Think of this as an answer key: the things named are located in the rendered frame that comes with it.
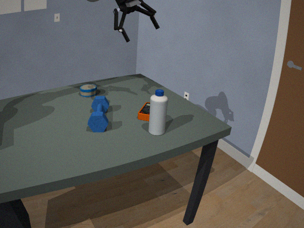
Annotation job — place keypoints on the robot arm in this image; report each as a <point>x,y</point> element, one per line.
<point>129,3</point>

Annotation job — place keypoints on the white bottle with blue cap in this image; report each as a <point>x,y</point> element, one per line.
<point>158,112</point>

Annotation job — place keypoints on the orange digital multimeter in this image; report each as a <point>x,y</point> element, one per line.
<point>144,112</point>

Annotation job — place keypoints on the blue dumbbell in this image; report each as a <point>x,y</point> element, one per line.
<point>98,121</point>

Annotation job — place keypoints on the tan and blue round tin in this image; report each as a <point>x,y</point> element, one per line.
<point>88,90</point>

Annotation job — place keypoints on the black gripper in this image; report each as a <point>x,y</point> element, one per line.
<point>126,10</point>

